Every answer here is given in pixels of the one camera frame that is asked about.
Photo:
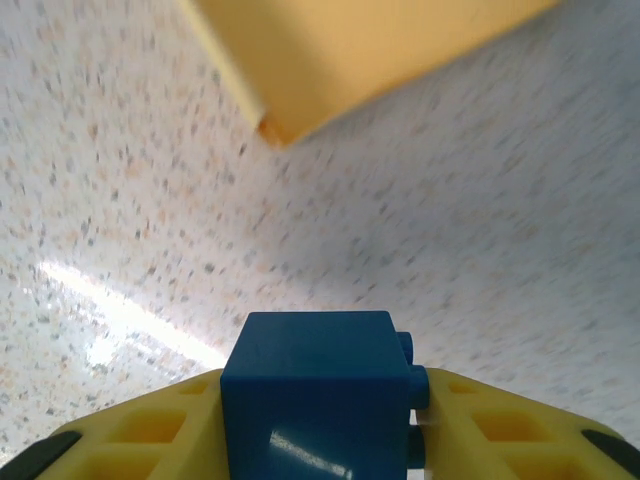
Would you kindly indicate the yellow paper box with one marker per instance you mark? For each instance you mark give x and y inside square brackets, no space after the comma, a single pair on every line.
[350,60]

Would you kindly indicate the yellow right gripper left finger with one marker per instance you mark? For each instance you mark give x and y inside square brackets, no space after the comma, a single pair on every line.
[200,425]

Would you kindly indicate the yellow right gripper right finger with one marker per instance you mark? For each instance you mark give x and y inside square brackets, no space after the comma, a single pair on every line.
[450,450]

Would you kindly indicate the blue toy brick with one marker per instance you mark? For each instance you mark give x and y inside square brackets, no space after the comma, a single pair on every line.
[310,390]

